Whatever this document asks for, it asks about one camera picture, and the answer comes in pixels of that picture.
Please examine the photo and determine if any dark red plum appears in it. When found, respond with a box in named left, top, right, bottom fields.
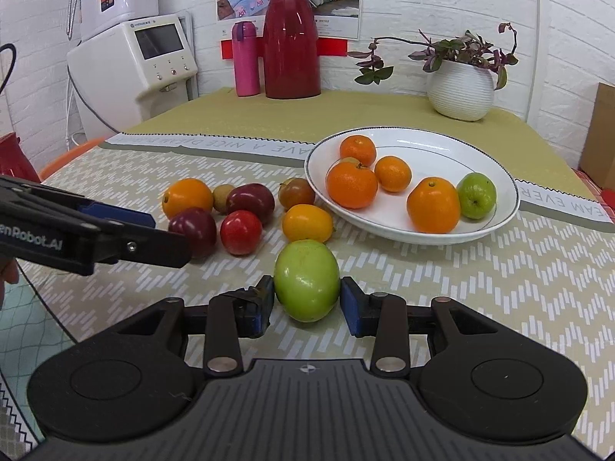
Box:
left=226, top=183, right=275, bottom=226
left=168, top=207, right=218, bottom=260

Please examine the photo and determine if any oblong green apple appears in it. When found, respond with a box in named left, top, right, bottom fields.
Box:
left=273, top=239, right=341, bottom=323

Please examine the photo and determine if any small green-brown fruit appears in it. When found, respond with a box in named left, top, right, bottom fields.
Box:
left=213, top=184, right=234, bottom=214

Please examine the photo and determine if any small yellow-orange mandarin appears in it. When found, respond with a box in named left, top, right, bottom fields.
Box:
left=283, top=204, right=334, bottom=244

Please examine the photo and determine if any dark red plum back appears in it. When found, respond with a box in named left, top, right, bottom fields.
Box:
left=226, top=183, right=275, bottom=226

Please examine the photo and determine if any large front orange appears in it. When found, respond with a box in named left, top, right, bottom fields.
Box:
left=407, top=177, right=461, bottom=234

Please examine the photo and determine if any red-green tomato fruit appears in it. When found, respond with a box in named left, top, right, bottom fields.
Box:
left=278, top=178, right=316, bottom=210

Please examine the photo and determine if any round green apple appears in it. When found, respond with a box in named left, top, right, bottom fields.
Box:
left=457, top=173, right=497, bottom=221

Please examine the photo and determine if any small tan longan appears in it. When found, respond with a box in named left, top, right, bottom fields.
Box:
left=339, top=157, right=361, bottom=167

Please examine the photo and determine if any person left hand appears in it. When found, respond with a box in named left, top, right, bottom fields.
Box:
left=0, top=258, right=20, bottom=308

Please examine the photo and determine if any orange chair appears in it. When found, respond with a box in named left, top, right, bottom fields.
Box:
left=38, top=138, right=105, bottom=181

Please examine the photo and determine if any white floor water dispenser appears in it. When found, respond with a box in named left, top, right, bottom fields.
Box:
left=67, top=13, right=198, bottom=139

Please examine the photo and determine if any patterned beige tablecloth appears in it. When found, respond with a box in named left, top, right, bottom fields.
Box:
left=18, top=86, right=615, bottom=448

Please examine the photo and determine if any pink thermos bottle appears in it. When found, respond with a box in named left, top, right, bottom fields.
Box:
left=231, top=21, right=261, bottom=97

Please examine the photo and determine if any red thermos jug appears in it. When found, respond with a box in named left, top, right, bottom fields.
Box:
left=263, top=0, right=321, bottom=99

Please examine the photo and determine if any white pot purple plant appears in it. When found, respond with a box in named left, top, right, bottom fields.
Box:
left=347, top=22, right=518, bottom=122

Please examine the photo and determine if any brown cardboard box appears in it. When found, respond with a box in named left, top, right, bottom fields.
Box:
left=578, top=83, right=615, bottom=191

